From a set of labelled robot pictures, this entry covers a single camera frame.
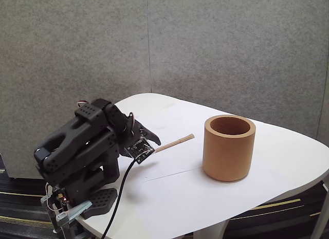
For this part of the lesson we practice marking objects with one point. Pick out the white straight table leg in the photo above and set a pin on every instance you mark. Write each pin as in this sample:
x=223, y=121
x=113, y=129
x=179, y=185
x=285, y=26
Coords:
x=321, y=213

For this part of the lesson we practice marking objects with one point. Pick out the grey metal table clamp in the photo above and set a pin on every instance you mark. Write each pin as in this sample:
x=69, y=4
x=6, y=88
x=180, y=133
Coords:
x=77, y=209

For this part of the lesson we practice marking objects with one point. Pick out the thin wooden pen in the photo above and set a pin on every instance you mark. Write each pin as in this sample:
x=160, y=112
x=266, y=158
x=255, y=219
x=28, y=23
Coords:
x=177, y=142

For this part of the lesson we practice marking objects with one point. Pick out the controller board with LEDs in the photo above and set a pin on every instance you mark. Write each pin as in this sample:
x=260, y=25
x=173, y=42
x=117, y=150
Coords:
x=60, y=196

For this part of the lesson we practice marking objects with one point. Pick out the white curved table leg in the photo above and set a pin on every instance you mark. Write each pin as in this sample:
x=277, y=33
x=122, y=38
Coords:
x=208, y=230

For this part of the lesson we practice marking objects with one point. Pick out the brown cylindrical pen holder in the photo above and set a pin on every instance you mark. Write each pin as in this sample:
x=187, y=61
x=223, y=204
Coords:
x=227, y=156

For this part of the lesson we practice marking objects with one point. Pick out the bare camera circuit board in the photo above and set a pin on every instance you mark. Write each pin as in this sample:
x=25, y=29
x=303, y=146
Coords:
x=140, y=149

